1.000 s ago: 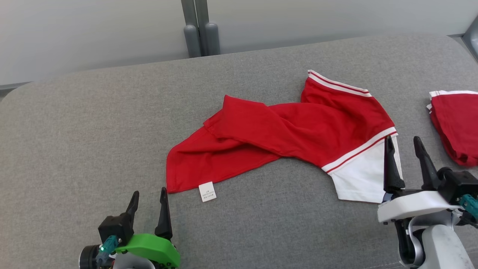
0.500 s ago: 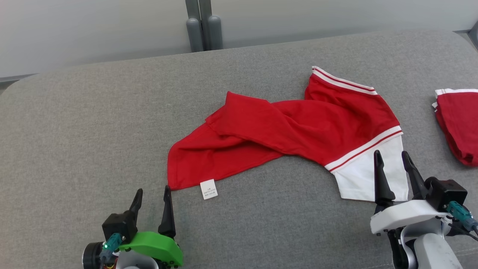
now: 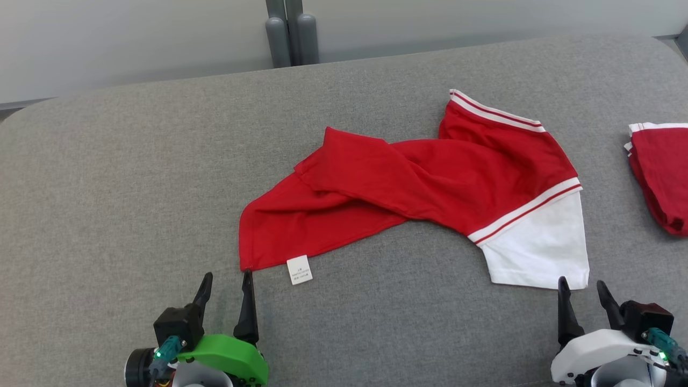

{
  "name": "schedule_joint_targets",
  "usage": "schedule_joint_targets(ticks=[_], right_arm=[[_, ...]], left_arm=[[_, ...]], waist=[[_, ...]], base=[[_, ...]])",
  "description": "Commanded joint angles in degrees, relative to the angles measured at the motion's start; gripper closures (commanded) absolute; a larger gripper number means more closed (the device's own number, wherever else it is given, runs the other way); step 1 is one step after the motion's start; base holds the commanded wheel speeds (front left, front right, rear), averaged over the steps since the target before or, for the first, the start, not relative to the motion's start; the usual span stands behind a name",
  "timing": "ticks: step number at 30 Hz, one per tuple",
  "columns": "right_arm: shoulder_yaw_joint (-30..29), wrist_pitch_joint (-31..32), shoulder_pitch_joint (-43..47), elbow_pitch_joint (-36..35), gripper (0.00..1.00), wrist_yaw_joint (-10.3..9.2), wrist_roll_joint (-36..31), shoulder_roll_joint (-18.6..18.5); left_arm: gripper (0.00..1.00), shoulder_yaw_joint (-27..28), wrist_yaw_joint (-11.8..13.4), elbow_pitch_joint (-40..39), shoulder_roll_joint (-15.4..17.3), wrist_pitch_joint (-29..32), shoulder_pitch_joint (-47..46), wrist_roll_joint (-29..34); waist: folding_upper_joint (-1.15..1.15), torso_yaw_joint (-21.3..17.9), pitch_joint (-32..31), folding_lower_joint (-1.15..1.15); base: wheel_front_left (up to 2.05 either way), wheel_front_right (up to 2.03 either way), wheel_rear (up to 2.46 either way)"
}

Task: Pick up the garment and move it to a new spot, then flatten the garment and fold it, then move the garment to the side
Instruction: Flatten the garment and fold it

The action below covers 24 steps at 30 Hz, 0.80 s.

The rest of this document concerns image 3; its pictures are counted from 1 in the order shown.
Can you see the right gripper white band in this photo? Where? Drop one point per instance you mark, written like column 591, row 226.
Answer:
column 591, row 349

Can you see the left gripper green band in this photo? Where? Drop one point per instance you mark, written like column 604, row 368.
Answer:
column 231, row 352

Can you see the red shorts white stripes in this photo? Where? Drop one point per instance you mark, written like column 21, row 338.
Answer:
column 664, row 177

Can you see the red t-shirt white sleeves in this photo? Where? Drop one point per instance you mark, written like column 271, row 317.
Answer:
column 430, row 177

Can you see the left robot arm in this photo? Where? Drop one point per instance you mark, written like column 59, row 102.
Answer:
column 199, row 376

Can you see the grey fabric sofa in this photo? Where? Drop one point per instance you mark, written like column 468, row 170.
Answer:
column 134, row 188

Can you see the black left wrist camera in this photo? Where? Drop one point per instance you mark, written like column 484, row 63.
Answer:
column 177, row 325

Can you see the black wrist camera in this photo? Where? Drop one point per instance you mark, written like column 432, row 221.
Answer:
column 647, row 317
column 177, row 325

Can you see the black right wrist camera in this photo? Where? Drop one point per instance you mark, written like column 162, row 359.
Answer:
column 647, row 317

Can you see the grey partition post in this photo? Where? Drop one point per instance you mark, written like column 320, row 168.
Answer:
column 307, row 37
column 277, row 43

